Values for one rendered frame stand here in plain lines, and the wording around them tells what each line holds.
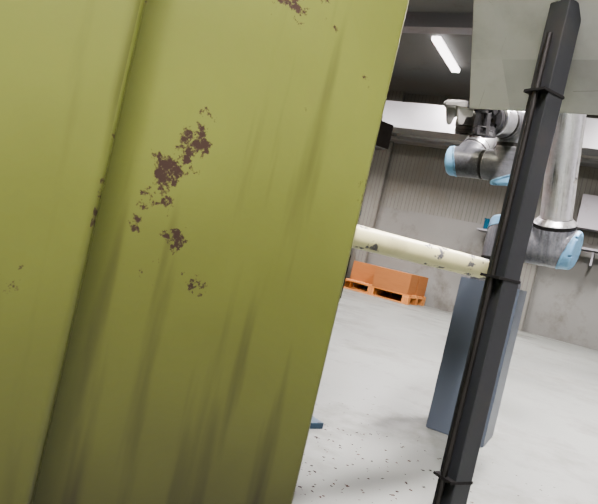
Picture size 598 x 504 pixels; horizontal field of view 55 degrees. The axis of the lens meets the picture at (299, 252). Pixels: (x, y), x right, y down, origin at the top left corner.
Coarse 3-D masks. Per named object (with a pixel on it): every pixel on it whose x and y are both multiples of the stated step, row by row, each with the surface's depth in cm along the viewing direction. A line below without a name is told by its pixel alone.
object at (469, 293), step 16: (464, 288) 220; (480, 288) 218; (464, 304) 220; (464, 320) 219; (512, 320) 211; (448, 336) 221; (464, 336) 219; (512, 336) 219; (448, 352) 221; (464, 352) 218; (512, 352) 230; (448, 368) 220; (448, 384) 220; (496, 384) 212; (432, 400) 222; (448, 400) 219; (496, 400) 218; (432, 416) 221; (448, 416) 219; (496, 416) 228; (448, 432) 218
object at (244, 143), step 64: (192, 0) 80; (256, 0) 84; (320, 0) 89; (384, 0) 95; (192, 64) 81; (256, 64) 86; (320, 64) 91; (384, 64) 97; (128, 128) 78; (192, 128) 82; (256, 128) 87; (320, 128) 92; (128, 192) 79; (192, 192) 83; (256, 192) 88; (320, 192) 94; (128, 256) 80; (192, 256) 85; (256, 256) 90; (320, 256) 95; (128, 320) 81; (192, 320) 86; (256, 320) 91; (320, 320) 97; (64, 384) 78; (128, 384) 82; (192, 384) 87; (256, 384) 93; (64, 448) 79; (128, 448) 84; (192, 448) 88; (256, 448) 94
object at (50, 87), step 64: (0, 0) 60; (64, 0) 63; (128, 0) 66; (0, 64) 61; (64, 64) 64; (128, 64) 68; (0, 128) 62; (64, 128) 65; (0, 192) 62; (64, 192) 66; (0, 256) 63; (64, 256) 66; (0, 320) 64; (64, 320) 67; (0, 384) 65; (0, 448) 66
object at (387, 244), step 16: (368, 240) 106; (384, 240) 108; (400, 240) 111; (416, 240) 114; (400, 256) 112; (416, 256) 113; (432, 256) 115; (448, 256) 117; (464, 256) 120; (464, 272) 121; (480, 272) 122
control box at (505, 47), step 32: (480, 0) 105; (512, 0) 102; (544, 0) 99; (576, 0) 96; (480, 32) 107; (512, 32) 104; (480, 64) 109; (512, 64) 106; (576, 64) 99; (480, 96) 112; (512, 96) 108; (576, 96) 101
